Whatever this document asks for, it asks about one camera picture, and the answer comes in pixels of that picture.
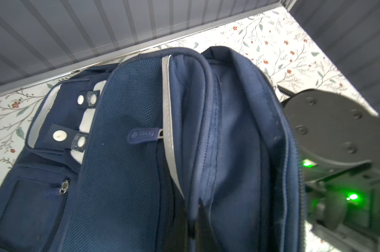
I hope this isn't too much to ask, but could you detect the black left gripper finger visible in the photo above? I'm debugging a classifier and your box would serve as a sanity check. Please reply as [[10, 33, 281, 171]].
[[194, 199, 222, 252]]

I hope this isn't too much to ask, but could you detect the navy blue student backpack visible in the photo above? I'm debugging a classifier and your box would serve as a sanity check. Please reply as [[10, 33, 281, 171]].
[[0, 46, 305, 252]]

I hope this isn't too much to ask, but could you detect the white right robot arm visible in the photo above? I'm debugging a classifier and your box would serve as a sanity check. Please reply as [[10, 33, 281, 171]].
[[280, 88, 380, 252]]

